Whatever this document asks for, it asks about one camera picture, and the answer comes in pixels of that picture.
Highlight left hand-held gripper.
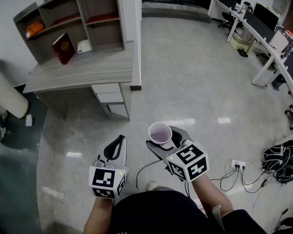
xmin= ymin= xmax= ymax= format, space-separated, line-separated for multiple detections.
xmin=88 ymin=135 xmax=129 ymax=200

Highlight black office chair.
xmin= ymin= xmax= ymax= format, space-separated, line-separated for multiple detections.
xmin=218 ymin=11 xmax=244 ymax=36

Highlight grey raised step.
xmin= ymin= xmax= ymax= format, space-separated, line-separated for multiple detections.
xmin=141 ymin=2 xmax=212 ymax=24

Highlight bundle of black cables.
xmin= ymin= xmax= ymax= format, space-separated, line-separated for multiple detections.
xmin=262 ymin=139 xmax=293 ymax=184

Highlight white wrist strap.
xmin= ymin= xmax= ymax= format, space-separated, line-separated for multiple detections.
xmin=211 ymin=204 xmax=226 ymax=232

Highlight white cylindrical bin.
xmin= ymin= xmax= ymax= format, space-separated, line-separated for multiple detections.
xmin=0 ymin=57 xmax=30 ymax=119

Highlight person's right forearm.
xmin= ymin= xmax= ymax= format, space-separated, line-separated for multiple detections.
xmin=190 ymin=173 xmax=234 ymax=219

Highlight grey wooden desk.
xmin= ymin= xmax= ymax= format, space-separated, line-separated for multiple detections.
xmin=22 ymin=42 xmax=134 ymax=121

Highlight white tissue pack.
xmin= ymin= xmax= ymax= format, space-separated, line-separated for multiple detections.
xmin=77 ymin=39 xmax=93 ymax=55

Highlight white laptop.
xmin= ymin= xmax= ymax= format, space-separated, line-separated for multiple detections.
xmin=268 ymin=29 xmax=292 ymax=54

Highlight dark red book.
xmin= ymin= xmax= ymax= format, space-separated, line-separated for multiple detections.
xmin=51 ymin=32 xmax=76 ymax=66

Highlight white power strip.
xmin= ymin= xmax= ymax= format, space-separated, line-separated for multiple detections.
xmin=230 ymin=158 xmax=247 ymax=170

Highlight long white office desk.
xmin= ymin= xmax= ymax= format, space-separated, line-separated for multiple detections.
xmin=212 ymin=0 xmax=293 ymax=111

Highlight person's black clothing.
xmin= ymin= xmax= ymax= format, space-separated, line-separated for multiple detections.
xmin=109 ymin=190 xmax=267 ymax=234

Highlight white paper cup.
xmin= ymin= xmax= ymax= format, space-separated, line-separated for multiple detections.
xmin=147 ymin=122 xmax=173 ymax=150

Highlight person's left forearm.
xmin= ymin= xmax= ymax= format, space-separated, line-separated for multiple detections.
xmin=84 ymin=195 xmax=116 ymax=234

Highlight person's white shoe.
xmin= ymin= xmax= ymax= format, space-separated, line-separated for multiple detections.
xmin=146 ymin=181 xmax=159 ymax=192

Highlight large black monitor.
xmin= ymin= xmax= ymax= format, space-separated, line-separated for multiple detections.
xmin=253 ymin=2 xmax=280 ymax=32

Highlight black floor cables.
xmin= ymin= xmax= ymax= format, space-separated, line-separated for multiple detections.
xmin=209 ymin=161 xmax=275 ymax=194

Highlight pale yellow box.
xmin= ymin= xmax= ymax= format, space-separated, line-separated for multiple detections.
xmin=230 ymin=32 xmax=256 ymax=50

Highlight orange packet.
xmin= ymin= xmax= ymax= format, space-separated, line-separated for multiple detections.
xmin=26 ymin=21 xmax=45 ymax=38

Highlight grey wall box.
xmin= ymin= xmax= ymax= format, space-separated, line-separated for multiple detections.
xmin=272 ymin=0 xmax=292 ymax=15

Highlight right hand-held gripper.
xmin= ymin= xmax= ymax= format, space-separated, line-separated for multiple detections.
xmin=146 ymin=126 xmax=209 ymax=183

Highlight grey wooden shelf unit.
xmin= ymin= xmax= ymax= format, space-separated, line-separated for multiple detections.
xmin=13 ymin=0 xmax=126 ymax=65

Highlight black waste bin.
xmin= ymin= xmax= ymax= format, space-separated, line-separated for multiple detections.
xmin=271 ymin=74 xmax=288 ymax=89

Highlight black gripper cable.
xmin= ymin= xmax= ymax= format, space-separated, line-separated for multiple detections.
xmin=136 ymin=159 xmax=167 ymax=191

